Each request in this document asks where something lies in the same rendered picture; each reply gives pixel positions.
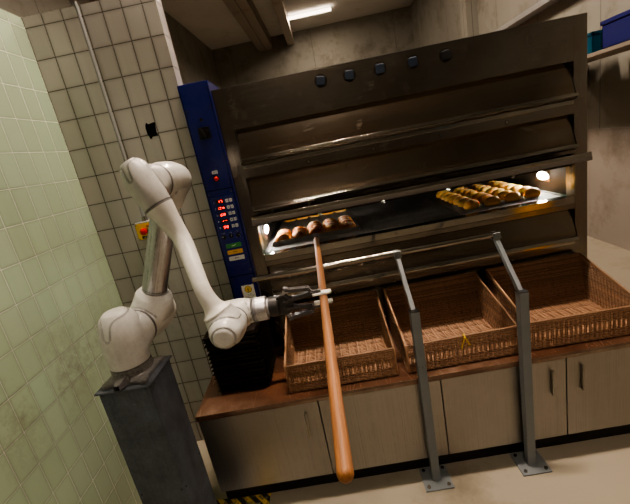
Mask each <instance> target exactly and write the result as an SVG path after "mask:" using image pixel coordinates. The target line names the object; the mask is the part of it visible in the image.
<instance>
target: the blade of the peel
mask: <svg viewBox="0 0 630 504"><path fill-rule="evenodd" d="M352 220H353V219H352ZM353 221H354V220H353ZM354 223H355V225H356V226H354V227H349V228H344V229H340V226H339V225H338V226H339V230H334V231H329V232H324V228H323V233H318V235H319V238H321V237H326V236H331V235H337V234H342V233H347V232H352V231H357V230H360V228H359V225H358V224H357V223H356V222H355V221H354ZM306 229H307V236H303V237H298V238H293V239H287V240H282V241H277V242H275V240H276V237H275V239H274V240H273V242H272V243H273V247H275V246H280V245H285V244H290V243H295V242H300V241H306V240H311V239H313V235H308V228H306Z"/></svg>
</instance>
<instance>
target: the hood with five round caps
mask: <svg viewBox="0 0 630 504"><path fill-rule="evenodd" d="M571 61H573V16H570V17H565V18H560V19H555V20H550V21H546V22H541V23H536V24H531V25H526V26H521V27H517V28H512V29H507V30H502V31H497V32H493V33H488V34H483V35H478V36H473V37H468V38H464V39H459V40H454V41H449V42H444V43H440V44H435V45H430V46H425V47H420V48H415V49H411V50H406V51H401V52H396V53H391V54H387V55H382V56H377V57H372V58H367V59H363V60H358V61H353V62H348V63H343V64H338V65H334V66H329V67H324V68H319V69H314V70H310V71H305V72H300V73H295V74H290V75H285V76H281V77H276V78H271V79H266V80H261V81H257V82H252V83H247V84H242V85H237V86H232V87H228V88H224V90H225V94H226V98H227V102H228V107H229V111H230V115H231V119H232V123H233V128H234V130H238V129H243V128H248V127H253V126H258V125H263V124H268V123H273V122H278V121H283V120H287V119H292V118H297V117H302V116H307V115H312V114H317V113H322V112H327V111H332V110H337V109H342V108H347V107H351V106H356V105H361V104H366V103H371V102H376V101H381V100H386V99H391V98H396V97H401V96H406V95H411V94H415V93H420V92H425V91H430V90H435V89H440V88H445V87H450V86H455V85H460V84H465V83H470V82H475V81H479V80H484V79H489V78H494V77H499V76H504V75H509V74H514V73H519V72H524V71H529V70H534V69H539V68H543V67H548V66H553V65H558V64H563V63H568V62H571Z"/></svg>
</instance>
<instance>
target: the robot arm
mask: <svg viewBox="0 0 630 504"><path fill-rule="evenodd" d="M120 175H121V178H122V181H123V183H124V185H125V187H126V189H127V191H128V192H129V194H130V195H131V196H132V198H133V199H134V201H135V202H136V203H137V205H138V206H139V207H140V208H141V209H142V210H143V211H144V212H145V213H146V214H147V215H148V216H149V217H150V218H149V227H148V236H147V245H146V254H145V264H144V273H143V282H142V287H140V288H139V289H138V290H137V291H136V292H135V295H134V298H133V301H132V304H131V306H130V307H116V308H113V309H110V310H108V311H106V312H105V313H104V314H103V315H102V316H101V318H100V319H99V321H98V325H97V337H98V341H99V345H100V348H101V351H102V354H103V356H104V359H105V361H106V363H107V365H108V367H109V369H110V372H111V377H110V379H109V380H108V381H107V382H105V383H104V384H103V385H102V389H103V390H108V389H111V388H113V389H114V391H115V392H119V391H121V390H122V389H123V388H125V387H126V386H129V385H136V384H145V383H147V382H148V381H149V378H150V376H151V375H152V374H153V372H154V371H155V370H156V368H157V367H158V366H159V364H160V363H161V362H162V361H164V356H162V355H161V356H156V357H152V355H151V353H150V350H149V346H150V345H151V343H152V341H153V339H154V338H155V337H157V336H158V335H159V334H160V333H161V332H163V331H164V330H165V329H166V328H167V327H168V326H169V324H170V323H171V322H172V321H173V319H174V317H175V314H176V303H175V301H174V299H173V294H172V292H171V291H170V290H169V289H168V288H167V287H168V279H169V272H170V264H171V257H172V249H173V243H174V244H175V246H176V248H177V250H178V253H179V255H180V258H181V260H182V263H183V265H184V268H185V270H186V273H187V275H188V278H189V280H190V283H191V285H192V288H193V290H194V292H195V295H196V297H197V299H198V301H199V302H200V304H201V306H202V308H203V310H204V313H205V318H204V322H205V324H206V327H207V330H208V334H209V338H210V341H211V342H212V344H213V345H214V346H215V347H217V348H220V349H229V348H231V347H233V346H234V345H236V344H237V343H239V342H240V341H241V339H242V338H243V336H244V334H245V332H246V329H247V326H249V325H250V324H251V323H253V322H259V321H263V320H269V319H270V316H271V317H275V316H280V315H287V316H288V318H289V320H290V321H292V320H294V319H295V318H298V317H302V316H305V315H309V314H313V313H314V310H315V308H318V307H320V300H317V301H314V302H313V303H305V304H296V303H293V301H295V300H298V299H301V298H304V297H307V296H310V295H311V296H313V297H314V296H319V295H324V294H329V293H331V289H325V290H321V289H320V288H319V289H313V290H312V289H311V288H310V286H308V285H307V286H297V287H286V286H283V291H282V293H281V294H280V295H276V296H270V297H268V298H267V297H266V296H260V297H253V298H238V299H232V300H228V301H222V300H221V299H219V298H218V297H217V295H216V294H215V293H214V291H213V290H212V288H211V286H210V284H209V282H208V279H207V277H206V274H205V271H204V268H203V266H202V263H201V260H200V257H199V255H198V252H197V249H196V247H195V244H194V242H193V240H192V238H191V236H190V234H189V232H188V230H187V228H186V226H185V224H184V223H183V221H182V219H181V217H180V215H179V213H178V210H179V209H180V208H181V207H182V205H183V203H184V200H185V198H186V195H187V193H188V190H189V189H190V187H191V183H192V177H191V174H190V172H189V171H188V169H187V168H186V167H184V166H183V165H181V164H178V163H175V162H172V161H163V162H155V163H152V164H147V163H146V161H144V160H142V159H140V158H134V157H133V158H130V159H128V160H127V161H125V162H124V163H123V164H122V165H121V166H120ZM301 291H305V292H302V293H299V294H296V295H291V296H289V295H286V293H288V292H289V293H291V292H301ZM297 309H306V310H303V311H299V312H295V313H290V312H291V311H292V310H297Z"/></svg>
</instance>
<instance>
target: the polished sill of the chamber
mask: <svg viewBox="0 0 630 504"><path fill-rule="evenodd" d="M572 203H575V197H574V196H570V195H566V196H560V197H555V198H550V199H545V200H539V201H534V202H529V203H523V204H518V205H513V206H508V207H502V208H497V209H492V210H487V211H481V212H476V213H471V214H466V215H460V216H455V217H450V218H445V219H439V220H434V221H429V222H424V223H418V224H413V225H408V226H403V227H397V228H392V229H387V230H381V231H376V232H371V233H366V234H360V235H355V236H350V237H345V238H339V239H334V240H329V241H324V242H319V243H320V250H321V251H324V250H329V249H335V248H340V247H345V246H350V245H356V244H361V243H366V242H372V241H377V240H382V239H387V238H393V237H398V236H403V235H408V234H414V233H419V232H424V231H430V230H435V229H440V228H445V227H451V226H456V225H461V224H467V223H472V222H477V221H482V220H488V219H493V218H498V217H504V216H509V215H514V214H519V213H525V212H530V211H535V210H541V209H546V208H551V207H556V206H562V205H567V204H572ZM313 252H315V246H314V243H313V244H308V245H303V246H297V247H292V248H287V249H282V250H276V251H271V252H266V253H265V254H264V258H265V261H271V260H276V259H282V258H287V257H292V256H298V255H303V254H308V253H313Z"/></svg>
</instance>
